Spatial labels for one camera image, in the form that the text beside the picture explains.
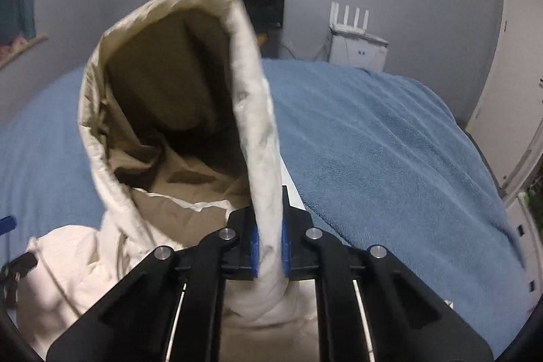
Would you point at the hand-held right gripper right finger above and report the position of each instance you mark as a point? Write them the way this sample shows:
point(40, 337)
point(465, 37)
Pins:
point(352, 294)

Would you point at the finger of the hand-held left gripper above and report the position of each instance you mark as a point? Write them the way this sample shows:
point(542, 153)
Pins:
point(21, 265)
point(7, 225)

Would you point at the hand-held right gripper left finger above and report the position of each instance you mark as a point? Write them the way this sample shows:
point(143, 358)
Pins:
point(186, 294)

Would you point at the white hooded puffer jacket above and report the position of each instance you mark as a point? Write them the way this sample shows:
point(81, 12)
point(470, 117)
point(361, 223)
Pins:
point(178, 124)

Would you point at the blue fleece blanket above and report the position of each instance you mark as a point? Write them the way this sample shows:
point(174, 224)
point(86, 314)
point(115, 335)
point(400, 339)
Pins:
point(382, 154)

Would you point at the white drawer unit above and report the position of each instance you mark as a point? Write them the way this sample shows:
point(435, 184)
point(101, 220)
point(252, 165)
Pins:
point(524, 243)

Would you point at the wooden window sill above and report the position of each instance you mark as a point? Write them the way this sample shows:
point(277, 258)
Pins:
point(29, 44)

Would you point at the white door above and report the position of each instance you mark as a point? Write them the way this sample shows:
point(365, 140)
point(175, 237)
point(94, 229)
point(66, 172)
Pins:
point(505, 90)

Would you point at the white router with antennas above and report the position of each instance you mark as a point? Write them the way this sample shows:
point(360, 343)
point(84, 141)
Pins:
point(350, 20)

